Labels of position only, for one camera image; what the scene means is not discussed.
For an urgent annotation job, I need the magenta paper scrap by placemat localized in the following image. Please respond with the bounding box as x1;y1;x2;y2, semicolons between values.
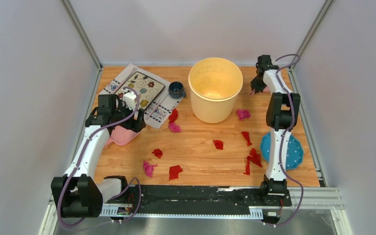
168;122;181;133

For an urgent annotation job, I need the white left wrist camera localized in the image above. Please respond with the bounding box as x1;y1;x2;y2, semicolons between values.
122;91;138;111

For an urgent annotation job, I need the pink dustpan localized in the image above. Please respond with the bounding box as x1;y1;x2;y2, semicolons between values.
105;126;141;146

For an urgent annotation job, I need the patterned white placemat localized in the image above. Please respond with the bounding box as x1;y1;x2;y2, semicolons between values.
99;64;182;129

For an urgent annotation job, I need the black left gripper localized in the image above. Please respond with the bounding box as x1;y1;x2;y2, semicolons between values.
112;100;146;133

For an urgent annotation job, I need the red paper scrap small left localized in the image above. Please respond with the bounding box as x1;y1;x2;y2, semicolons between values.
152;148;163;159

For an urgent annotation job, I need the floral square plate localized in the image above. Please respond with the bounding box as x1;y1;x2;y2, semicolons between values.
114;71;165;110

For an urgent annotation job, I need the dark blue cup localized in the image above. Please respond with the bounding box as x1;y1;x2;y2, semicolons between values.
168;81;186;99

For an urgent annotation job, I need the cream plastic bucket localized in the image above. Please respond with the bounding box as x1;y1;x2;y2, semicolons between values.
188;57;243;123

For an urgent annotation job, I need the aluminium frame post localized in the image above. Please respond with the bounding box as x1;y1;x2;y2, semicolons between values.
296;0;335;59
60;0;103;71

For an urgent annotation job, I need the aluminium frame post right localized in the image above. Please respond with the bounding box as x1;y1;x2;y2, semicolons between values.
296;0;335;59

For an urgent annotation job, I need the blue polka dot plate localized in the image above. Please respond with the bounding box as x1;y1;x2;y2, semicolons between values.
260;132;304;171

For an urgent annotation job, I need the aluminium frame post left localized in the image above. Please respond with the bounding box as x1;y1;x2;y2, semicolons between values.
60;0;103;71

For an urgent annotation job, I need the red paper scrap by placemat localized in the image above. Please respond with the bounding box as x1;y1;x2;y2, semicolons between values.
168;108;179;123

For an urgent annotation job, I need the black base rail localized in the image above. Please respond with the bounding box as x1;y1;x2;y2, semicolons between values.
109;185;292;215

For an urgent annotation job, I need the magenta paper scrap front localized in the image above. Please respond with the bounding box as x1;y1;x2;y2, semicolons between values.
143;161;158;178

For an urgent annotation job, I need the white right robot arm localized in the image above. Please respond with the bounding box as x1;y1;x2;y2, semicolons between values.
249;55;301;205

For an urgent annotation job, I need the magenta crumpled paper scrap right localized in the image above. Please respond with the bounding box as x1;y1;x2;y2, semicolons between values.
235;109;251;121

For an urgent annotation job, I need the red paper scrap long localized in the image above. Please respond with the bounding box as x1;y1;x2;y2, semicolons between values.
243;148;263;175

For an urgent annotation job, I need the red paper scrap front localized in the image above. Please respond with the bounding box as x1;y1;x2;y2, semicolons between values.
169;165;183;180

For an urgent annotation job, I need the red paper scrap centre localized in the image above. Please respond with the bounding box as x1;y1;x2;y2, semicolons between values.
213;140;224;150

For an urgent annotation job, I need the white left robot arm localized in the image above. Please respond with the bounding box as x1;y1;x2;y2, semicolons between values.
50;89;146;218

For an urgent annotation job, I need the pink hand brush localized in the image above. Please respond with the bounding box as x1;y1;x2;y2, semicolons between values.
248;87;270;96

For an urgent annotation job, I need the red paper scrap right strip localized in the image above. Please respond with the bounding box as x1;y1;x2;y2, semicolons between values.
241;131;252;146

